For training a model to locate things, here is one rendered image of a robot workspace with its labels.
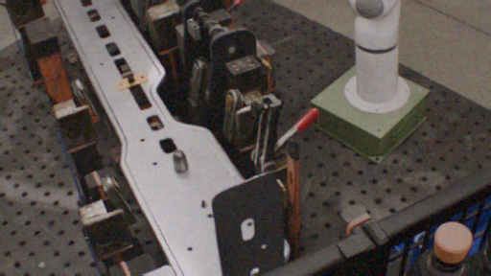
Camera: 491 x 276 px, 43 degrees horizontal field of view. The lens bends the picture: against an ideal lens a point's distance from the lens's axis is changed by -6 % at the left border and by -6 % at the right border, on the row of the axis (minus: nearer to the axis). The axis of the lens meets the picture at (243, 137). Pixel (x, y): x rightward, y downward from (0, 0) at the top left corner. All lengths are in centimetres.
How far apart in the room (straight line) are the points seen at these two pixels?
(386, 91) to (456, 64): 161
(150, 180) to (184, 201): 10
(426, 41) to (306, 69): 149
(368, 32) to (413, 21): 198
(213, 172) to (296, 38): 97
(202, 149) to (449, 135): 81
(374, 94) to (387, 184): 25
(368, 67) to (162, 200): 71
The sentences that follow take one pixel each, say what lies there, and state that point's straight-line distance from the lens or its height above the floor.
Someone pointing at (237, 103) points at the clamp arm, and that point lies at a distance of 144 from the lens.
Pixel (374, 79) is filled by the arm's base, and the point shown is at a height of 90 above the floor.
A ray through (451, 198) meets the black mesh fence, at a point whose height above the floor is 155.
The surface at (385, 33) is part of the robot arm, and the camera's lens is 173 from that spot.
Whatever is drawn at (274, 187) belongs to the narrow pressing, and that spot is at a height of 130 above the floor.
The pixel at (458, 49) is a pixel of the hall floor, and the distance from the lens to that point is 354.
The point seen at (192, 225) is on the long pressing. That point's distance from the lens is 133.
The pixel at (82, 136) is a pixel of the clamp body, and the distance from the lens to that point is 163.
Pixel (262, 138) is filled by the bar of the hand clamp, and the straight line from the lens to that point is 132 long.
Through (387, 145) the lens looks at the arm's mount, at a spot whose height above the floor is 74.
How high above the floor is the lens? 203
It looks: 44 degrees down
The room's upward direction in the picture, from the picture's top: 5 degrees counter-clockwise
